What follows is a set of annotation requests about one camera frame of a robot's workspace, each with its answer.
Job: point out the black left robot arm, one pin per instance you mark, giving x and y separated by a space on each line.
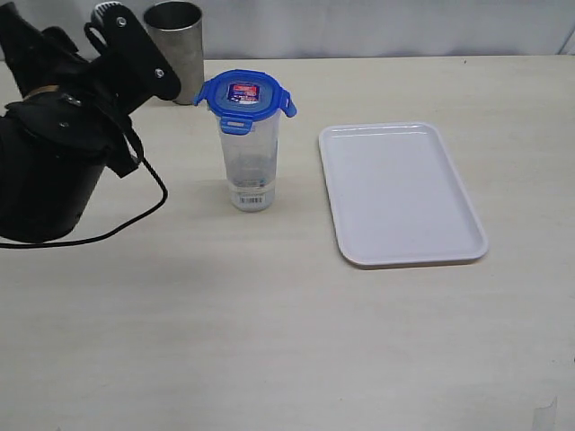
43 195

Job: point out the wrist camera mount block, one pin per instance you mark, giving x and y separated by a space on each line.
130 65

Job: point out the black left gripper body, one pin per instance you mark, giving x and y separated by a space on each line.
69 105

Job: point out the white backdrop curtain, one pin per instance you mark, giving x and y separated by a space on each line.
316 29

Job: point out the white rectangular tray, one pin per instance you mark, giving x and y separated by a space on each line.
396 197

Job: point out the stainless steel cup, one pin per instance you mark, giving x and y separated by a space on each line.
176 29

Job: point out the blue plastic lid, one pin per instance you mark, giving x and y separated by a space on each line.
240 98

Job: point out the clear plastic tall container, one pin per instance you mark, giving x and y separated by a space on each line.
250 150

